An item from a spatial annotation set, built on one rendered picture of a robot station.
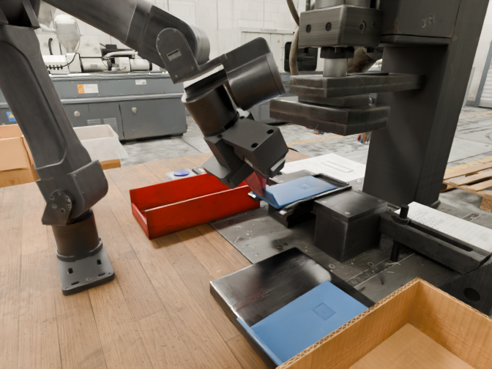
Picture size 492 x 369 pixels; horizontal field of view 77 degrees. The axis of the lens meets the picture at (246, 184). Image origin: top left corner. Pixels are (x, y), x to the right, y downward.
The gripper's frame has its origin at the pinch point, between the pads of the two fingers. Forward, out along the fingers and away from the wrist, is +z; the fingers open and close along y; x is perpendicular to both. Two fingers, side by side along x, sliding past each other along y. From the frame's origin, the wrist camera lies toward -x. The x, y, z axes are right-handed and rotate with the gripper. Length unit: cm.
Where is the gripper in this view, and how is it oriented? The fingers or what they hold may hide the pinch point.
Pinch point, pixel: (260, 190)
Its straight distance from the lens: 51.1
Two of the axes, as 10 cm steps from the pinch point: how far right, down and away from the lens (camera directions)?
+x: -5.6, -3.3, 7.6
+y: 7.2, -6.6, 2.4
